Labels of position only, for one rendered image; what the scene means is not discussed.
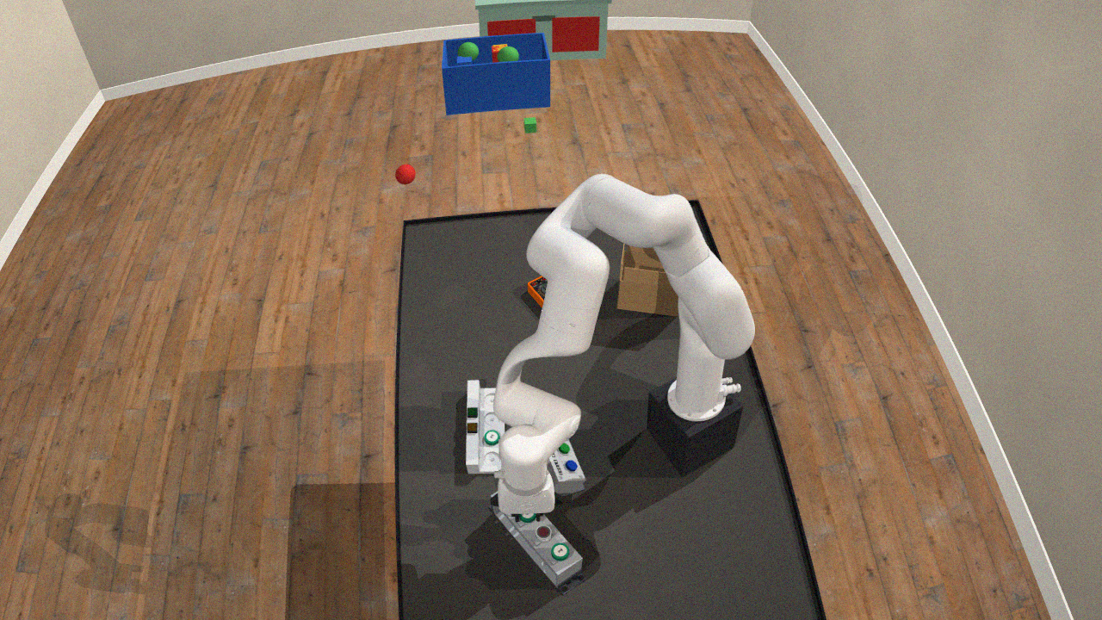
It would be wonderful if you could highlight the orange digital multimeter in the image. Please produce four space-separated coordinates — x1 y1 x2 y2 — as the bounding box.
528 276 548 308

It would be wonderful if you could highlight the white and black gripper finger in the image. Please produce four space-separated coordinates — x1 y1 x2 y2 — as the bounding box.
536 492 563 522
491 494 519 522

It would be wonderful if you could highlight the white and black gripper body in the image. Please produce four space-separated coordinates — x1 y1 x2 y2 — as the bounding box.
498 470 554 514

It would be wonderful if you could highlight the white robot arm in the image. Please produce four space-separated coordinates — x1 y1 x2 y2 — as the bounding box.
493 174 755 497

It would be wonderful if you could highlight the brown cardboard box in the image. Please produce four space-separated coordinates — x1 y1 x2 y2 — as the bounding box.
617 244 678 317

